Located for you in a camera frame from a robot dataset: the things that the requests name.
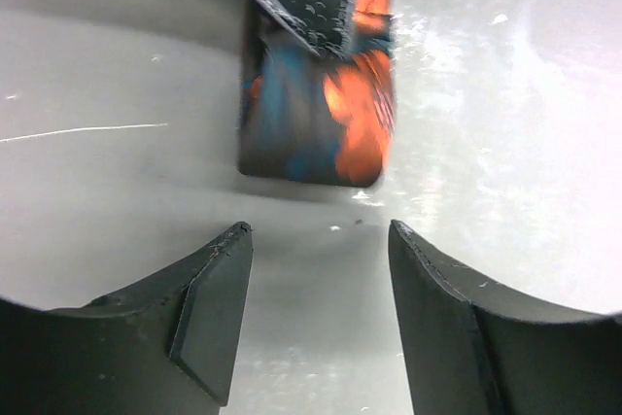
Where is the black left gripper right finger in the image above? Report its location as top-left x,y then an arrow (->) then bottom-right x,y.
388,220 -> 621,415

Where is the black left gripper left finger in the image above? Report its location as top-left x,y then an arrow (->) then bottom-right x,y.
1,222 -> 253,415

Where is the black orange floral tie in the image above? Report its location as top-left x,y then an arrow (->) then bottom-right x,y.
237,0 -> 396,188

